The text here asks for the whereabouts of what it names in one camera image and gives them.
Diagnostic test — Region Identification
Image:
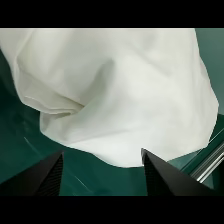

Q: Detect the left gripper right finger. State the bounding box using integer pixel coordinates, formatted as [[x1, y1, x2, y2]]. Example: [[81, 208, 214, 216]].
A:
[[140, 148, 220, 197]]

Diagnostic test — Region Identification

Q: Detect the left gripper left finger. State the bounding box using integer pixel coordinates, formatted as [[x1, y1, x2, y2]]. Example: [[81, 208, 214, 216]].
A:
[[0, 150, 65, 197]]

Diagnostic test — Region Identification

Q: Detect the white shirt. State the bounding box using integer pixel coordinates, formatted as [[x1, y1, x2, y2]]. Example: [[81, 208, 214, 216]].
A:
[[0, 28, 220, 169]]

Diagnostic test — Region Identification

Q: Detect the silver frame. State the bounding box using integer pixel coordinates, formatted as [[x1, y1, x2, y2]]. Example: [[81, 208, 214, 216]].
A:
[[182, 129, 224, 190]]

